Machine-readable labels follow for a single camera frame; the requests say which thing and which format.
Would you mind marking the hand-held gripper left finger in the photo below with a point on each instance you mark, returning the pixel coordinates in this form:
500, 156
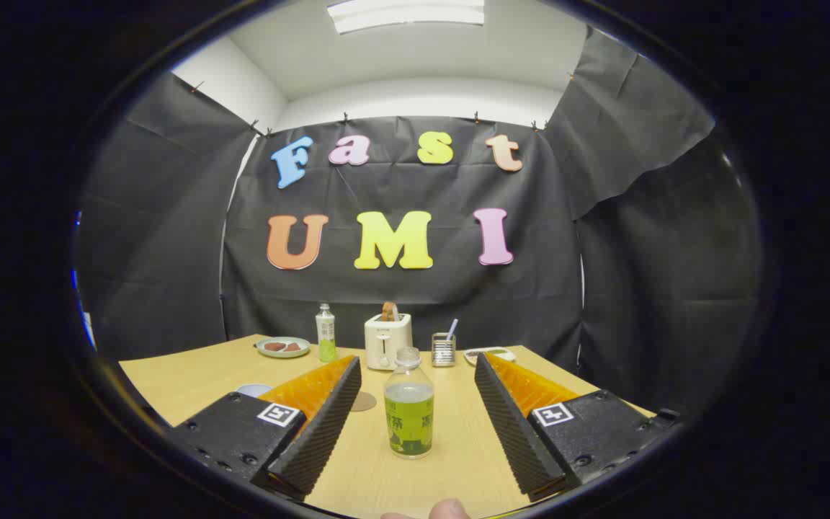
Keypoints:
325, 425

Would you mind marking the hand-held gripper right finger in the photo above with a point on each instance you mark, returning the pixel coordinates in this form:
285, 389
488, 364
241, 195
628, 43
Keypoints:
512, 425

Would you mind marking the round brown coaster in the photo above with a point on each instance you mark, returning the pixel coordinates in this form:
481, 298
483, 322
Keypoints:
364, 401

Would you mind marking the pale blue cup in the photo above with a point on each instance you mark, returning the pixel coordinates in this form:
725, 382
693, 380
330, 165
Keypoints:
253, 390

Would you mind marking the clear juice bottle green label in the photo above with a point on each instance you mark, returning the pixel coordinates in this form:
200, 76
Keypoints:
409, 422

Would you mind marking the slim capped green tea bottle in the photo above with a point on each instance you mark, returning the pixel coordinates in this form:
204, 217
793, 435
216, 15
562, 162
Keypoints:
326, 339

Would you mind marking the small white snack tray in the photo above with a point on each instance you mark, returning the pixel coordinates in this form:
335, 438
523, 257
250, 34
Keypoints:
491, 354

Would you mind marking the pale green plate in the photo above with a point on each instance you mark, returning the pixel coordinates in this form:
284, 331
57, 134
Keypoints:
282, 352

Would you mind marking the metal mesh holder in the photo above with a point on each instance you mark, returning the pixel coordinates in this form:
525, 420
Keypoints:
443, 351

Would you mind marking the cream toaster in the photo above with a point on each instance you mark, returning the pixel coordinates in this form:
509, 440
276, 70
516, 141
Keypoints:
387, 342

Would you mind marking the purple straw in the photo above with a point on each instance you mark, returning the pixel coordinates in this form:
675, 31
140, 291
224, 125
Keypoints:
452, 328

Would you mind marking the bread slice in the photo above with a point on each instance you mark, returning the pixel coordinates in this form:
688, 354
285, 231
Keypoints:
389, 311

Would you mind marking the wooden table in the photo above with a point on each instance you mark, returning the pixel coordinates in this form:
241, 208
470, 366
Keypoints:
192, 382

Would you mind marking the ceiling light panel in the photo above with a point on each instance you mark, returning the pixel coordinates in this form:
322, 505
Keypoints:
406, 13

